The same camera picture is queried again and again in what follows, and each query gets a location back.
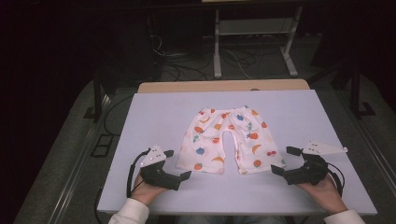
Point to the black metal stand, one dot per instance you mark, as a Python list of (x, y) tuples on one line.
[(356, 90), (98, 93)]

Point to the white fruit print shorts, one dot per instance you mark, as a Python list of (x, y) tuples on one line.
[(246, 137)]

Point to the person's left hand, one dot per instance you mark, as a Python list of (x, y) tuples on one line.
[(144, 191)]

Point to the black floor frame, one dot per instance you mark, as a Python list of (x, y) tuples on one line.
[(104, 145)]

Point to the person's right hand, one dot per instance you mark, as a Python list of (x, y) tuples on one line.
[(327, 196)]

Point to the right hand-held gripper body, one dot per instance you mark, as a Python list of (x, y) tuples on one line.
[(311, 172)]

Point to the wooden table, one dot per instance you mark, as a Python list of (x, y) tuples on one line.
[(218, 85)]

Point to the white board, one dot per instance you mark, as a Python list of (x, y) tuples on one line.
[(162, 118)]

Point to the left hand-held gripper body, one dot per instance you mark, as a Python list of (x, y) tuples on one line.
[(157, 174)]

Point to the white metal desk frame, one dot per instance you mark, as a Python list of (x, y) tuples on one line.
[(255, 26)]

